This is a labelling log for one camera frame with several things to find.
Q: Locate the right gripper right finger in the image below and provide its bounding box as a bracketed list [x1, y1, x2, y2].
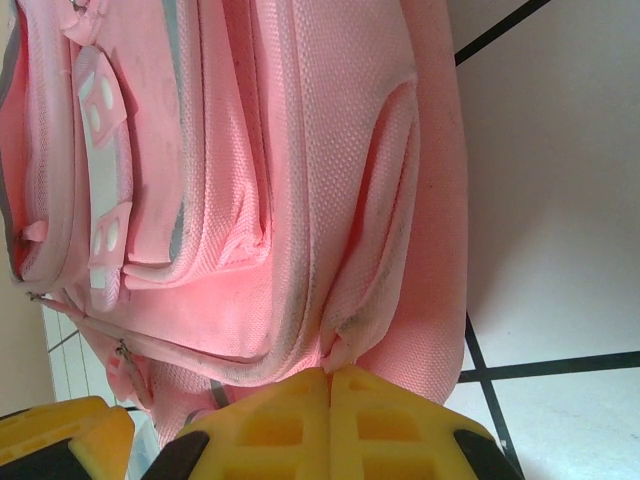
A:
[329, 367, 521, 480]

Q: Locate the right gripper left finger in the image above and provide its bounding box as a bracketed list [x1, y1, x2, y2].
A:
[149, 369, 332, 480]

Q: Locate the pink student backpack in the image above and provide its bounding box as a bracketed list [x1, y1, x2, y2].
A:
[0, 0, 470, 444]

